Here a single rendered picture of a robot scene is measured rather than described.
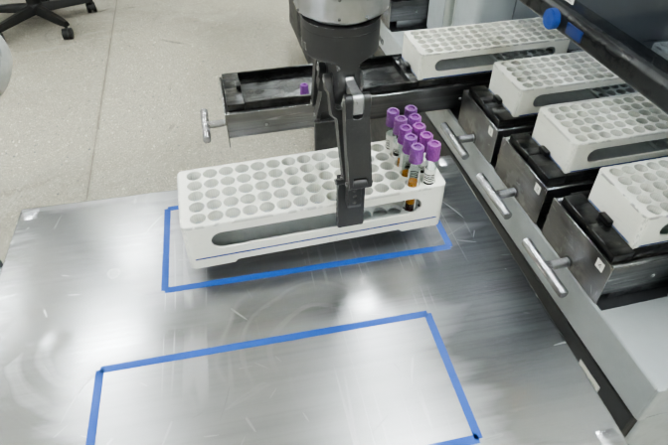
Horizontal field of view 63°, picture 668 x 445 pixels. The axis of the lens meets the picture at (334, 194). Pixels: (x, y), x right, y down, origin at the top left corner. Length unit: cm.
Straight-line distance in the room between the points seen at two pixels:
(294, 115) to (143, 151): 143
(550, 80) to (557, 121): 12
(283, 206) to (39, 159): 191
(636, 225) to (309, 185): 40
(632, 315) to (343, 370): 40
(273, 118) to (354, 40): 48
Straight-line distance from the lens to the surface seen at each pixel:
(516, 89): 94
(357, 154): 52
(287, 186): 62
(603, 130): 87
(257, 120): 96
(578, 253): 80
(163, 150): 232
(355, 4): 49
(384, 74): 106
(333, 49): 51
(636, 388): 78
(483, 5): 117
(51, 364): 64
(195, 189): 65
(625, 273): 77
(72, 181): 228
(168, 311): 63
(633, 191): 79
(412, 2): 140
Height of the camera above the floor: 131
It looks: 41 degrees down
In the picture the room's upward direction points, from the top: straight up
